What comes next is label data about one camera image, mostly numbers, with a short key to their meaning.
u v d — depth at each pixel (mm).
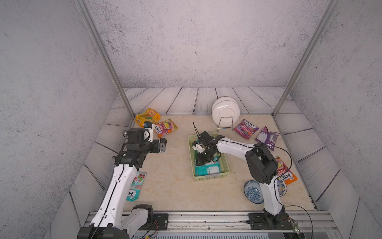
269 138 1016
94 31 774
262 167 529
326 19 739
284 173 863
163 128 1111
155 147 675
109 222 380
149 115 1154
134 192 808
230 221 743
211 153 786
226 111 1044
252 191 823
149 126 671
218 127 1107
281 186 813
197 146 888
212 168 890
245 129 1101
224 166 921
